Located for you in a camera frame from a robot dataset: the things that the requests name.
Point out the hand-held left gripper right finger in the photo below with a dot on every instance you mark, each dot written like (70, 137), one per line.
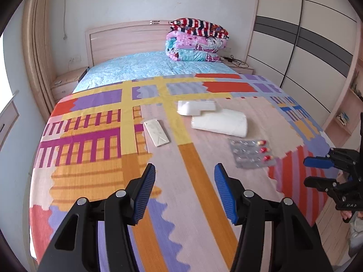
(225, 192)

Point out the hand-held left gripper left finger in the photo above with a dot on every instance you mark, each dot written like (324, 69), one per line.
(144, 192)

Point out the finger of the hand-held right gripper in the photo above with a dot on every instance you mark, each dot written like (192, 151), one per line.
(320, 183)
(317, 162)

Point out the person's right hand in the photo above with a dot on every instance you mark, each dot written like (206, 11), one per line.
(347, 216)

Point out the colourful patchwork blanket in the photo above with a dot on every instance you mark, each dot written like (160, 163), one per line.
(198, 175)

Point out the silver pill blister pack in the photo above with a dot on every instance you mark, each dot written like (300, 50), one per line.
(249, 154)

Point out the person's light clothing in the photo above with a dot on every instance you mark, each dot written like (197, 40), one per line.
(356, 240)

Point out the blue items on shelf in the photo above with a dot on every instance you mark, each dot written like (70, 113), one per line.
(343, 118)

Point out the flat white packet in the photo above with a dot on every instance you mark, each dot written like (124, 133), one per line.
(156, 132)

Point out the wooden corner shelf unit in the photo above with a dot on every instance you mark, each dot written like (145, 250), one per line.
(348, 104)

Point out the white tissue pack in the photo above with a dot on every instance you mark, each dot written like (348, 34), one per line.
(221, 122)

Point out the white rectangular box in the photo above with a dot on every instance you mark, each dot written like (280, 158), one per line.
(195, 108)

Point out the wooden nightstand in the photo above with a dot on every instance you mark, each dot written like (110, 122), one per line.
(63, 83)
(244, 68)

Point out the white sliding door wardrobe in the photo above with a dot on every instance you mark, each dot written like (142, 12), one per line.
(306, 39)

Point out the pink and blue folded quilt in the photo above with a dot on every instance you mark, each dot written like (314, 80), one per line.
(192, 48)

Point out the wooden headboard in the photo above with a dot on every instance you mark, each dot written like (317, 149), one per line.
(124, 42)

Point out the striped folded blanket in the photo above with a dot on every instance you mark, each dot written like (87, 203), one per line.
(198, 27)

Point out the beige curtain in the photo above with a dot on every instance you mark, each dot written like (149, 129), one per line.
(39, 45)

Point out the window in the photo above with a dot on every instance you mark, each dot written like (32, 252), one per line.
(5, 73)

